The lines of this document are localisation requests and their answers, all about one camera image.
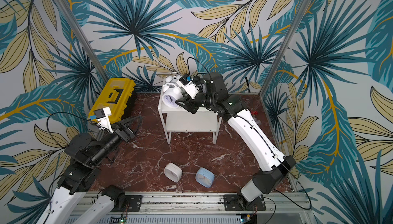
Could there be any aluminium left corner post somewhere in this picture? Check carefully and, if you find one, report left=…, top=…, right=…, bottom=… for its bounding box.
left=53, top=0, right=109, bottom=82

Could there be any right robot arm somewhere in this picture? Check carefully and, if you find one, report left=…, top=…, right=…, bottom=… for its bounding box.
left=176, top=72, right=296, bottom=207

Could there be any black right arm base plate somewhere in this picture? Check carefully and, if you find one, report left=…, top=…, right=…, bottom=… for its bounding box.
left=223, top=194, right=266, bottom=211

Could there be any cream square alarm clock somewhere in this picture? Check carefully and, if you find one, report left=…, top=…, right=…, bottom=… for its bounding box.
left=164, top=163, right=183, bottom=183

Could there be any green circuit board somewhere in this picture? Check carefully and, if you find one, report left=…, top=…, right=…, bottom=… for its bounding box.
left=109, top=216, right=128, bottom=224

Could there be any white two-tier shelf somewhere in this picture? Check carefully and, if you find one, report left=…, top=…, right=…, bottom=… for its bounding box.
left=158, top=91, right=222, bottom=144

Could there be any aluminium corner post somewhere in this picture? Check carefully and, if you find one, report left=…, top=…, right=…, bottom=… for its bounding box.
left=260, top=0, right=312, bottom=97
left=53, top=0, right=109, bottom=82

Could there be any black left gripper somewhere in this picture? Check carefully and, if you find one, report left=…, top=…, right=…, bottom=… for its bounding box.
left=90, top=115, right=144, bottom=165

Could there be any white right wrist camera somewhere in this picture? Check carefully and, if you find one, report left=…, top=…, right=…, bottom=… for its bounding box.
left=177, top=74, right=201, bottom=100

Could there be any light blue square alarm clock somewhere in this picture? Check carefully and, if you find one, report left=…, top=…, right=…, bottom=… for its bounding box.
left=195, top=168, right=215, bottom=188

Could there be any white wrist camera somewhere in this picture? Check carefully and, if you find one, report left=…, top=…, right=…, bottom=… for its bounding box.
left=177, top=74, right=201, bottom=100
left=89, top=107, right=113, bottom=133

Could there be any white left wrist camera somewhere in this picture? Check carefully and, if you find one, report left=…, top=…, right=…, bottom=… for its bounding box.
left=89, top=107, right=113, bottom=133

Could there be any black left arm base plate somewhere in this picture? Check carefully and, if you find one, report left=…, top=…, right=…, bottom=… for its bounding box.
left=122, top=195, right=142, bottom=213

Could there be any white twin-bell alarm clock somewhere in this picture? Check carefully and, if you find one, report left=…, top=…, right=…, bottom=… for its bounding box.
left=163, top=75, right=182, bottom=88

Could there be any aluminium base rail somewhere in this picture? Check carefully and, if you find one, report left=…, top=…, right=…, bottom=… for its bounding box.
left=70, top=191, right=311, bottom=224

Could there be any aluminium right corner post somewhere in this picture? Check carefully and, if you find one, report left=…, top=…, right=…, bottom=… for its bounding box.
left=260, top=0, right=312, bottom=97

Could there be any steel valve red handwheel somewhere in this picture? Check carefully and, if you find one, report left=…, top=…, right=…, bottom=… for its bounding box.
left=251, top=111, right=259, bottom=117

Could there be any yellow black toolbox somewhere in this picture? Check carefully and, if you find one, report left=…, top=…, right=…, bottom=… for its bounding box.
left=88, top=78, right=136, bottom=124

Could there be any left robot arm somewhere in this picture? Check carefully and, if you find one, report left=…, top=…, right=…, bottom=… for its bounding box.
left=37, top=116, right=143, bottom=224

